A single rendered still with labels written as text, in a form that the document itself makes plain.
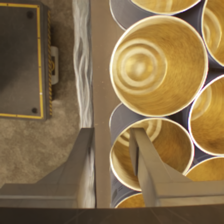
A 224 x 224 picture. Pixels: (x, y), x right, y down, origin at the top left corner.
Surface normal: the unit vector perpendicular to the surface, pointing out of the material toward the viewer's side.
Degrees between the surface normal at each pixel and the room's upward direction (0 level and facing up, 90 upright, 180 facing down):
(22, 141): 0
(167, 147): 91
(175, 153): 91
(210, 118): 91
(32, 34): 0
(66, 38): 0
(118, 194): 91
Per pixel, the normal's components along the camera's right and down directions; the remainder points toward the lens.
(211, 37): 0.02, 0.28
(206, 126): -0.52, -0.81
